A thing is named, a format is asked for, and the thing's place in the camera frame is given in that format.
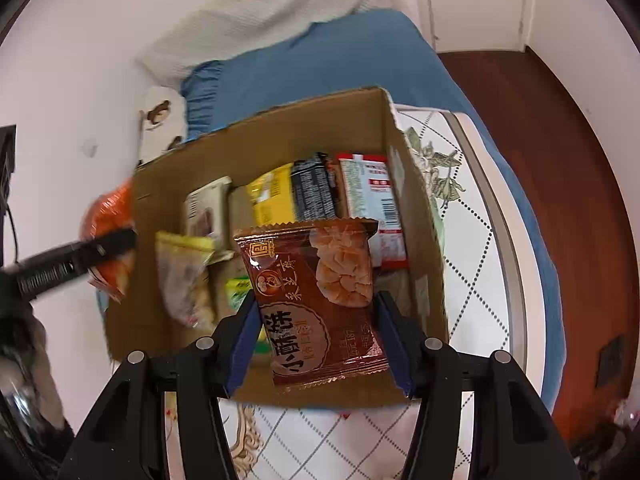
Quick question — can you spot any white diamond pattern quilt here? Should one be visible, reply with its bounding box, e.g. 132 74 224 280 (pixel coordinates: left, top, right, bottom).
221 100 547 479

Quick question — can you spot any blue bed sheet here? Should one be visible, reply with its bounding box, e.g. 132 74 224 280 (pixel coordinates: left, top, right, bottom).
180 9 566 408

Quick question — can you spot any black snack packet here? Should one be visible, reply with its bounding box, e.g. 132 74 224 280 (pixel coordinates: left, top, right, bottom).
291 152 337 221

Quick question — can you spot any white door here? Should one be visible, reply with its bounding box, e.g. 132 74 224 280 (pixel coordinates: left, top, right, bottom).
419 0 530 53

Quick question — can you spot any yellow snack packet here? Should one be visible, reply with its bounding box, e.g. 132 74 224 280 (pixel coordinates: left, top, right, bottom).
245 162 296 226

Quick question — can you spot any cardboard milk box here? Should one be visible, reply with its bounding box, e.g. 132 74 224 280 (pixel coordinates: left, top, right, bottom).
104 86 450 410

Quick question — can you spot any red white snack packet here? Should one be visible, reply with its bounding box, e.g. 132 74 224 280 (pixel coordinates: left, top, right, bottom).
337 153 408 271

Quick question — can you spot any brown biscuit packet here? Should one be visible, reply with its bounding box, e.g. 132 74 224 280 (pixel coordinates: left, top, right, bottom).
234 218 387 388

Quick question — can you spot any orange snack packet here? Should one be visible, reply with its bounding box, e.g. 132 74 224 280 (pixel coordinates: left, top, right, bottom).
79 180 136 302

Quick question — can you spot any bear print pillow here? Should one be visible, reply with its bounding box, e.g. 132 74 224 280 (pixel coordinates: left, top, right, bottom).
138 86 188 166

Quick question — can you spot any clear yellow-top bread packet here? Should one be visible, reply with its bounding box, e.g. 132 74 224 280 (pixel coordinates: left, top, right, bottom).
155 231 215 332

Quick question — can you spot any white Frenzza wafer packet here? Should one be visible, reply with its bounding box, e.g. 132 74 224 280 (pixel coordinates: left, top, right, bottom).
184 176 232 250

